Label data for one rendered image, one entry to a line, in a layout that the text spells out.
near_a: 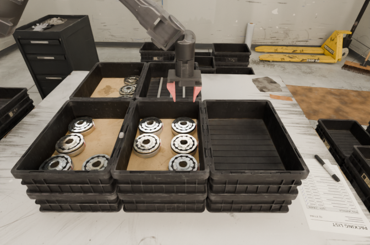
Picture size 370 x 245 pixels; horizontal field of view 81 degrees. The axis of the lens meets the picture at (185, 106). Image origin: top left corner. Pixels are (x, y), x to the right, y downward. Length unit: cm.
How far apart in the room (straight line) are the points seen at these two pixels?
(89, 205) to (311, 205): 80
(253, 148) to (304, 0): 361
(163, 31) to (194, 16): 341
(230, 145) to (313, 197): 36
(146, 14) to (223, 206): 66
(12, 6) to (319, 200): 102
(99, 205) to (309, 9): 413
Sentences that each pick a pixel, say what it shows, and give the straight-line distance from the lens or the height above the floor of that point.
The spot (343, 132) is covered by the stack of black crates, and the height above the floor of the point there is 27.
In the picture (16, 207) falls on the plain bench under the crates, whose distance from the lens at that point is 107.
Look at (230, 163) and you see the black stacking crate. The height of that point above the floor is 83.
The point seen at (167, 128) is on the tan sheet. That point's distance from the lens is 97.
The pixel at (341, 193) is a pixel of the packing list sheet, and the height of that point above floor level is 70.
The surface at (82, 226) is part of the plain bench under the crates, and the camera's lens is 92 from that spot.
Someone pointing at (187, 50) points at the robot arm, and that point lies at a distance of 62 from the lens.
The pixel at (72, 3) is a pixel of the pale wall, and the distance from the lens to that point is 450.
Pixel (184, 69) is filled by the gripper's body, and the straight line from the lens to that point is 64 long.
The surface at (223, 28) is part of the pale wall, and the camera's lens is 409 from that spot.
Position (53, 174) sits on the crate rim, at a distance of 78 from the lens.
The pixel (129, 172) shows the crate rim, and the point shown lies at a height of 93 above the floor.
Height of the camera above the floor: 146
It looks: 36 degrees down
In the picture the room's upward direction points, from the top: straight up
